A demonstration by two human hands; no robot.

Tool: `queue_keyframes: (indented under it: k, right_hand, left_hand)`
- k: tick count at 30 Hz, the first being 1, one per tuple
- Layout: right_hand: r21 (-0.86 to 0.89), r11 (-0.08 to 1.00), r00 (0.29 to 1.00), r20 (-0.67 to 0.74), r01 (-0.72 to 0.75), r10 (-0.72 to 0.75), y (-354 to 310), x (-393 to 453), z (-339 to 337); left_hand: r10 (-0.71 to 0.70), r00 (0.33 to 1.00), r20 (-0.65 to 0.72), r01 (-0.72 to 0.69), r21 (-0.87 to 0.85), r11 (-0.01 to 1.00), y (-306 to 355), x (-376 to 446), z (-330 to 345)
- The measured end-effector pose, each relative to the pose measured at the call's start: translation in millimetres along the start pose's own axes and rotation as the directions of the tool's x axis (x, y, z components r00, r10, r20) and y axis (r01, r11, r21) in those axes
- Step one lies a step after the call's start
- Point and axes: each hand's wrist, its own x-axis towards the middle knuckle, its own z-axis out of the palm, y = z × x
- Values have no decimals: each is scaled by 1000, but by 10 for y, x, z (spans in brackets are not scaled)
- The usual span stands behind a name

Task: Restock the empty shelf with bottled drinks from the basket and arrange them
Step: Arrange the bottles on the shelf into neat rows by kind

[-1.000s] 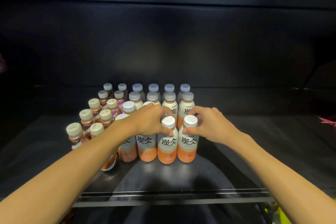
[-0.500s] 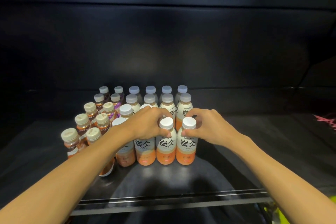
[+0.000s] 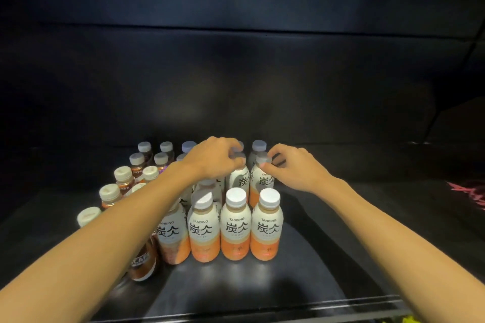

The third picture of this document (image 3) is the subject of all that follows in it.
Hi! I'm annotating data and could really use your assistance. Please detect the person's left hand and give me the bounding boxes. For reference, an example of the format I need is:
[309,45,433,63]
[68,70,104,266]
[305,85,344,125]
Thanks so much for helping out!
[181,136,247,180]

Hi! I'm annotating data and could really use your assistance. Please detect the person's right hand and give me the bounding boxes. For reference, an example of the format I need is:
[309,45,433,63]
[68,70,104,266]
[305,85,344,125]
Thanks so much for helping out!
[259,143,334,195]

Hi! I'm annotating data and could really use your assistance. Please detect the person's left forearm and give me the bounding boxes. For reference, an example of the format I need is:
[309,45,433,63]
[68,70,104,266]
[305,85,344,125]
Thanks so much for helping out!
[0,161,198,323]

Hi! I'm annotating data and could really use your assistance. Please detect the row of red packets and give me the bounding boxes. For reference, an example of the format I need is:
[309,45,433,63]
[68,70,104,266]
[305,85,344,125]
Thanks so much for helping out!
[447,180,485,210]

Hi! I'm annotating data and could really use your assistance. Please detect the person's right forearm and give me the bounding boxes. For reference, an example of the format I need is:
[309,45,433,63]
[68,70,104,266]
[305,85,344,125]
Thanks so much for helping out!
[322,177,485,323]

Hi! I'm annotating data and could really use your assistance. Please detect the black shelf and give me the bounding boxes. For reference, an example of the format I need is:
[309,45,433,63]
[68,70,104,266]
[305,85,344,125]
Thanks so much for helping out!
[0,0,485,323]

